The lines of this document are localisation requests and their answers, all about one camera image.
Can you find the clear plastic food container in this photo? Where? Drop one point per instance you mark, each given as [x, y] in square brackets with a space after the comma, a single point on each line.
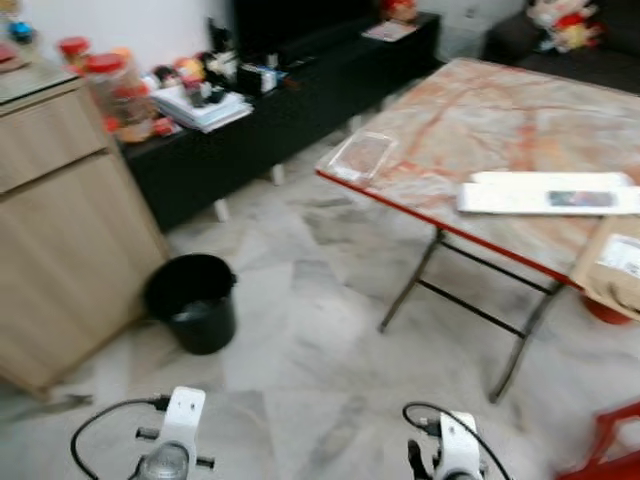
[362, 157]

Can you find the dark sofa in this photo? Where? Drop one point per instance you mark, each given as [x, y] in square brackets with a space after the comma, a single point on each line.
[600, 60]

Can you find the brown paper parcel with label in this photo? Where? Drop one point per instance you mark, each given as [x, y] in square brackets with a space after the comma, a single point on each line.
[605, 275]

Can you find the stack of white papers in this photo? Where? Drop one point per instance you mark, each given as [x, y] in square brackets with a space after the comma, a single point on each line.
[205, 110]

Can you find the large red-lid plastic jar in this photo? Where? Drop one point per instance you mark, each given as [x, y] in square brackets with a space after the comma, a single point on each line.
[120, 98]

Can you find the small red-lid plastic jar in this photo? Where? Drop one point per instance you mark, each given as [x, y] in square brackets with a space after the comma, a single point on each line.
[73, 52]

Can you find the black television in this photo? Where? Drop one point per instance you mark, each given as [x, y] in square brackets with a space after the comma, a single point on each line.
[300, 22]

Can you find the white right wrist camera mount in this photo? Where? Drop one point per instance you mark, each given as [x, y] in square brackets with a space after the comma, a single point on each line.
[460, 445]

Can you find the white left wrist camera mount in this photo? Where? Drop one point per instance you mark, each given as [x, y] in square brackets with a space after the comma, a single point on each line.
[183, 420]

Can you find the pale thin book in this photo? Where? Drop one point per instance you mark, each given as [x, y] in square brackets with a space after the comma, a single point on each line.
[389, 31]

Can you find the black low TV console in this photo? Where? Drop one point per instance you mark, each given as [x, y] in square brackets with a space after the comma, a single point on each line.
[300, 100]

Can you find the black plastic rubbish bin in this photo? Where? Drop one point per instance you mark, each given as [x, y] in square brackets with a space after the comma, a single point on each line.
[192, 305]

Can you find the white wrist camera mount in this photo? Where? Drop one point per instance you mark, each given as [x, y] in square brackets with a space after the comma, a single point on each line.
[460, 445]
[183, 420]

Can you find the red round object under table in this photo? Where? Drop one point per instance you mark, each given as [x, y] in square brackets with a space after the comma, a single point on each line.
[605, 312]

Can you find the light wooden cabinet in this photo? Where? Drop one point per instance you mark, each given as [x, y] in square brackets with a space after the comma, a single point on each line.
[70, 230]

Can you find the flat white cardboard box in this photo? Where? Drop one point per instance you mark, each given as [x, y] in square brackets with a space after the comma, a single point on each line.
[510, 195]

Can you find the red and white plush toy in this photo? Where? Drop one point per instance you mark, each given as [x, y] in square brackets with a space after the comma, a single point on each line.
[565, 25]

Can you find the marble pattern folding table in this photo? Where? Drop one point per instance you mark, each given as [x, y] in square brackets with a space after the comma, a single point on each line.
[480, 125]

